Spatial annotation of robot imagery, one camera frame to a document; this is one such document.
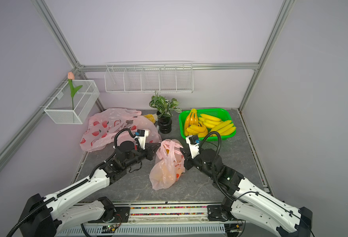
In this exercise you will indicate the white wire side basket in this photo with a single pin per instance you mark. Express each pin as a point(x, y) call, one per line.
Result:
point(59, 108)

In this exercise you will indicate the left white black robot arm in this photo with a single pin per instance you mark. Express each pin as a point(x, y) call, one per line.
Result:
point(46, 216)

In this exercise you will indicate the pale yellow banana bunch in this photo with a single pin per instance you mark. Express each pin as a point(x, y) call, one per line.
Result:
point(209, 121)

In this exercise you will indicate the small yellow banana bunch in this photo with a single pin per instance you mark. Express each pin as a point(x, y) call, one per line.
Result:
point(200, 131)

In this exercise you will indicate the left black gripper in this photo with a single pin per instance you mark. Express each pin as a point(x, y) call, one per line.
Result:
point(150, 150)

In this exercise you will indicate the green plastic basket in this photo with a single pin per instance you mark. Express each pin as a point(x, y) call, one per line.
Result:
point(217, 112)

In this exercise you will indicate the pink artificial tulip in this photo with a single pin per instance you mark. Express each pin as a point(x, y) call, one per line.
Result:
point(73, 89)

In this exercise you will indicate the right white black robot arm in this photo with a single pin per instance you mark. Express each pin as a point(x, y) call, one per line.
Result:
point(243, 200)

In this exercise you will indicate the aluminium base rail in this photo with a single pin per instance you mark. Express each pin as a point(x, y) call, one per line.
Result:
point(177, 219)

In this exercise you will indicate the white wire wall shelf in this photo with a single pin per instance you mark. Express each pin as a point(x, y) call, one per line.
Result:
point(149, 76)

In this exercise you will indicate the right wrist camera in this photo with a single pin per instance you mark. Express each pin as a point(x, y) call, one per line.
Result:
point(194, 143)

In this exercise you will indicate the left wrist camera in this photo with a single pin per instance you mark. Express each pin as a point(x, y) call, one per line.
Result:
point(141, 136)

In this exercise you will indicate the potted plant black vase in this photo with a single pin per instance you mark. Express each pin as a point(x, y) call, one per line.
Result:
point(165, 110)

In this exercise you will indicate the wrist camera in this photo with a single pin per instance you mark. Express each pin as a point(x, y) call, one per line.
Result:
point(194, 143)
point(141, 136)

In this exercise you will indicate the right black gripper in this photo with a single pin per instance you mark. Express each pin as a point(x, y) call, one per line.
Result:
point(188, 164)

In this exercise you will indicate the pink strawberry plastic bag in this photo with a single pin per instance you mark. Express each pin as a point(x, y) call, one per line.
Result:
point(103, 127)

